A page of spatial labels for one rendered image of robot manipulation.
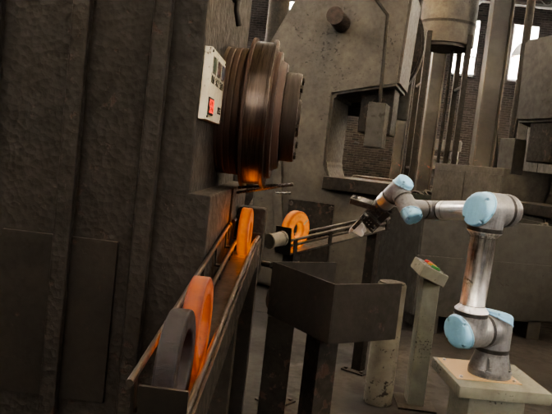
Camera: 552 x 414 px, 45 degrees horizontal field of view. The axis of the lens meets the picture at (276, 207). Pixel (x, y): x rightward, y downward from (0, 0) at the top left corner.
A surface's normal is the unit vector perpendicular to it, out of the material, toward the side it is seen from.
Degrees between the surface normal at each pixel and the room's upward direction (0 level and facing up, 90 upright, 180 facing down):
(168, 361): 69
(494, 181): 90
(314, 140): 90
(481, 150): 90
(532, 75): 91
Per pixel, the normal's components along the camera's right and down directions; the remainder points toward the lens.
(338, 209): -0.29, 0.04
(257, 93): -0.03, -0.14
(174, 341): 0.04, -0.59
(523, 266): 0.21, 0.10
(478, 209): -0.82, -0.18
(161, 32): -0.05, 0.07
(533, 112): -0.95, -0.06
